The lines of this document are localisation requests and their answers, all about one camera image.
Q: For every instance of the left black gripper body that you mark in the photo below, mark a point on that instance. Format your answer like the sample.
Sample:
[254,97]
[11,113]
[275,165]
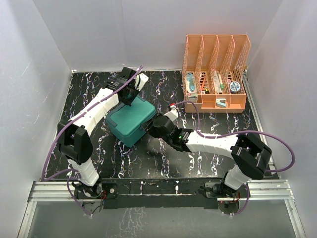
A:
[134,93]

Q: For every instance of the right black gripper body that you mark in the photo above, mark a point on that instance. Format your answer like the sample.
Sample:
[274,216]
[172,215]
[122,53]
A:
[154,132]

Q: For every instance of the green medicine kit box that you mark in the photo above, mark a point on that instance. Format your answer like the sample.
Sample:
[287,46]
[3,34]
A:
[125,121]

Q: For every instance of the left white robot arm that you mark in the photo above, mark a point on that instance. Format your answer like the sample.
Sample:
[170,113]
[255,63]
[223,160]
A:
[74,135]

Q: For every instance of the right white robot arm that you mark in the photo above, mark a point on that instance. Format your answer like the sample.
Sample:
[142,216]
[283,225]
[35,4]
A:
[250,154]

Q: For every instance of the small white red box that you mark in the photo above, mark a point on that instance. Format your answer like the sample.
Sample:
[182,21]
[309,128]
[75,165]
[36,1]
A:
[192,97]

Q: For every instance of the blue brush blister pack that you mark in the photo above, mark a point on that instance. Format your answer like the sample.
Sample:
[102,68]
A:
[190,83]

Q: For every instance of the teal white small box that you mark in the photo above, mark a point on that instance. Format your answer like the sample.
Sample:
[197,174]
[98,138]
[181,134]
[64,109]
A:
[221,103]

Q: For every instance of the white tube in organizer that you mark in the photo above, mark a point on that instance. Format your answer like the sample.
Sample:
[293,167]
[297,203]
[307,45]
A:
[217,81]

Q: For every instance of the orange file organizer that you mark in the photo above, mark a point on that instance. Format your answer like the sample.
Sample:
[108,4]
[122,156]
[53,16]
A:
[212,72]

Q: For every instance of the round blue white tin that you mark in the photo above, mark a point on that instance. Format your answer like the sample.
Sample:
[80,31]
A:
[235,87]

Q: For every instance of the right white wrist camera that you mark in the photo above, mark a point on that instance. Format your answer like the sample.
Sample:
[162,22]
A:
[172,114]

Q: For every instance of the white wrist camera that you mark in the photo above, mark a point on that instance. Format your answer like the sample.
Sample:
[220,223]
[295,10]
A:
[140,80]
[172,114]

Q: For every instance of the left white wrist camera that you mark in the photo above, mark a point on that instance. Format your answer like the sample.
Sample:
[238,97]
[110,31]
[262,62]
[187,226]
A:
[140,80]

